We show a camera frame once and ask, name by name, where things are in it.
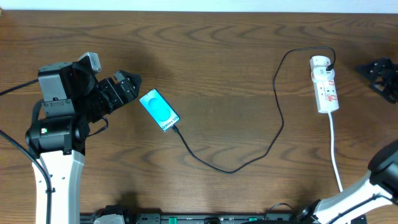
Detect Galaxy S25 smartphone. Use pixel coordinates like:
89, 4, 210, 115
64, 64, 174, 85
139, 88, 180, 131

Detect black USB charging cable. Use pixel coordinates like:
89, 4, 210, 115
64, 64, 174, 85
171, 46, 337, 175

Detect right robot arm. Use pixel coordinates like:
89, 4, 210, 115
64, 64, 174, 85
295, 55, 397, 224

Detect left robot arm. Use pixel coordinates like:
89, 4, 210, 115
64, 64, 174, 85
25, 60, 142, 223

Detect white USB charger adapter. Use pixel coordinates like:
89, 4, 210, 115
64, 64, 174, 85
310, 55, 331, 70

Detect white power strip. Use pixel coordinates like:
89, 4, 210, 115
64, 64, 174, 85
311, 67, 339, 114

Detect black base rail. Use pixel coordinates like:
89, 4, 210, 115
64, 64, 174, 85
80, 212, 368, 224

